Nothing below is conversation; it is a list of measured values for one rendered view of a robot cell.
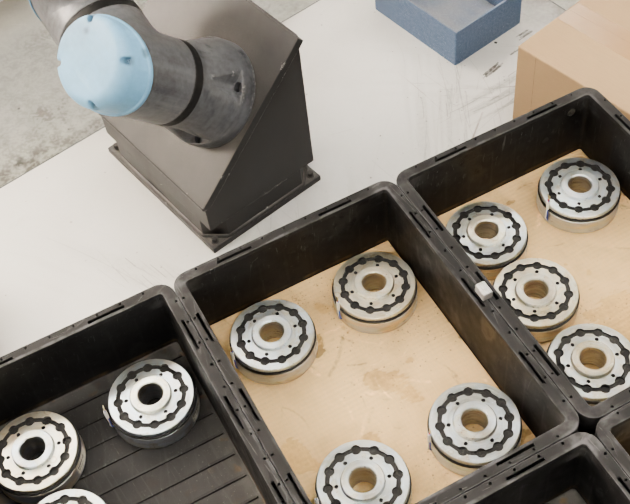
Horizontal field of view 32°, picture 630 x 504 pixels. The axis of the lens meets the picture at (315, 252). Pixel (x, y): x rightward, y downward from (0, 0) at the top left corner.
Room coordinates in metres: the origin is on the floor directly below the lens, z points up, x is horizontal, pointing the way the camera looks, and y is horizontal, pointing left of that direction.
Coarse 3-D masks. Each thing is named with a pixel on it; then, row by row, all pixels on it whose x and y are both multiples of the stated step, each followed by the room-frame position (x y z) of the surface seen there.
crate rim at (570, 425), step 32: (384, 192) 0.87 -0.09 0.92; (288, 224) 0.83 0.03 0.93; (416, 224) 0.81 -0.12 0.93; (224, 256) 0.80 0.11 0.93; (448, 256) 0.75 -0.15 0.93; (192, 320) 0.71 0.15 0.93; (224, 352) 0.66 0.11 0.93; (512, 352) 0.61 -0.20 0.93; (544, 384) 0.57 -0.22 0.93; (256, 416) 0.59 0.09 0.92; (576, 416) 0.53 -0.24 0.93; (544, 448) 0.50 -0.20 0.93; (288, 480) 0.50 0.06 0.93; (480, 480) 0.47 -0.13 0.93
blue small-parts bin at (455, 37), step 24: (384, 0) 1.45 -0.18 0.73; (408, 0) 1.40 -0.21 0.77; (432, 0) 1.47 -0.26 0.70; (456, 0) 1.46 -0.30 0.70; (480, 0) 1.45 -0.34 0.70; (504, 0) 1.37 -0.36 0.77; (408, 24) 1.40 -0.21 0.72; (432, 24) 1.35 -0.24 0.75; (456, 24) 1.40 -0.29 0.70; (480, 24) 1.33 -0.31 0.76; (504, 24) 1.36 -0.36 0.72; (432, 48) 1.35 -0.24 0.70; (456, 48) 1.30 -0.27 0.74; (480, 48) 1.33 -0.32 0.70
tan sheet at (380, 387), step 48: (288, 288) 0.81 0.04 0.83; (336, 336) 0.73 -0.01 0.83; (384, 336) 0.72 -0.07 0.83; (432, 336) 0.71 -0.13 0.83; (288, 384) 0.67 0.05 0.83; (336, 384) 0.66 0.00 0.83; (384, 384) 0.65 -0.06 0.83; (432, 384) 0.65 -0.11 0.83; (288, 432) 0.61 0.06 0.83; (336, 432) 0.60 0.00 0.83; (384, 432) 0.59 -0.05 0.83; (528, 432) 0.57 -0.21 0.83; (432, 480) 0.53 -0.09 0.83
